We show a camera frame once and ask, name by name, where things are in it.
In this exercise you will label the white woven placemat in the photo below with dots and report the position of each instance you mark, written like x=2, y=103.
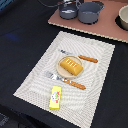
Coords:
x=77, y=106

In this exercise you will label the white toy fish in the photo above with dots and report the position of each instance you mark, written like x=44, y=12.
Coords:
x=68, y=11

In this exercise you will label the knife with orange handle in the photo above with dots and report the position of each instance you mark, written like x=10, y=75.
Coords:
x=80, y=56

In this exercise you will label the yellow toy bread loaf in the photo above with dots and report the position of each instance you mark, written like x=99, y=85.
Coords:
x=71, y=66

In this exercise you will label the fork with orange handle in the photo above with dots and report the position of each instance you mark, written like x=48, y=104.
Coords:
x=67, y=81

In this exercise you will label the grey pot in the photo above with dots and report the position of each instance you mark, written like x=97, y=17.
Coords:
x=68, y=7
x=89, y=12

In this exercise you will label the beige round plate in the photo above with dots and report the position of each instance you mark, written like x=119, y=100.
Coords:
x=64, y=73

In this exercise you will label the beige bowl on stove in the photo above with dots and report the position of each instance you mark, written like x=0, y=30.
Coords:
x=123, y=14

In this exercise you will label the yellow butter box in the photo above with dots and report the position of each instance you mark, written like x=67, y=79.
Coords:
x=55, y=98

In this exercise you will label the pink toy stove board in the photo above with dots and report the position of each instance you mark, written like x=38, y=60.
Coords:
x=104, y=27

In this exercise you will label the grey pot on stove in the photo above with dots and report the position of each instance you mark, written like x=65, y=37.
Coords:
x=68, y=7

